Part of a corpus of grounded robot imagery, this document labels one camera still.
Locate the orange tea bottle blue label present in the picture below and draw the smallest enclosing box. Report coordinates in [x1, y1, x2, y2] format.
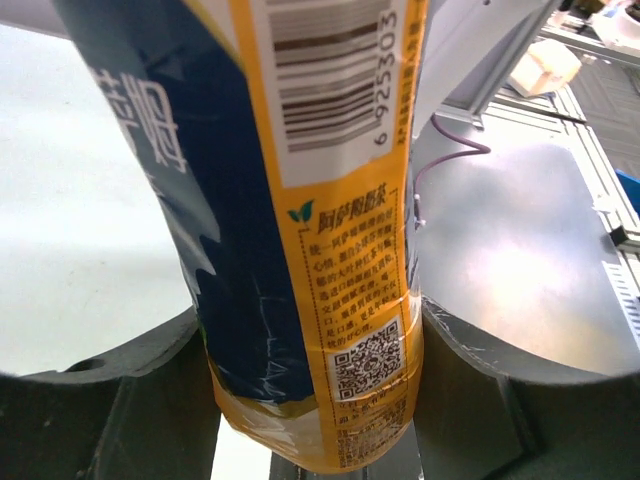
[54, 1, 429, 474]

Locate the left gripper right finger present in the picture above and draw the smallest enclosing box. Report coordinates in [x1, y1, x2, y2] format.
[414, 297, 639, 479]

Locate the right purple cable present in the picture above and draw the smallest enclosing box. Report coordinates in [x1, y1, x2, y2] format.
[412, 110, 493, 231]

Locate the grey slotted cable duct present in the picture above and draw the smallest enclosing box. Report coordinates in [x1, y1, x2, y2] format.
[603, 262, 639, 347]

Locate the right aluminium frame post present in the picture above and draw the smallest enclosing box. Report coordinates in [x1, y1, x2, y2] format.
[438, 1, 559, 128]

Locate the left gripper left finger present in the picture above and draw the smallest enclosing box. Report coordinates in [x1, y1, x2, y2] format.
[1, 309, 220, 479]

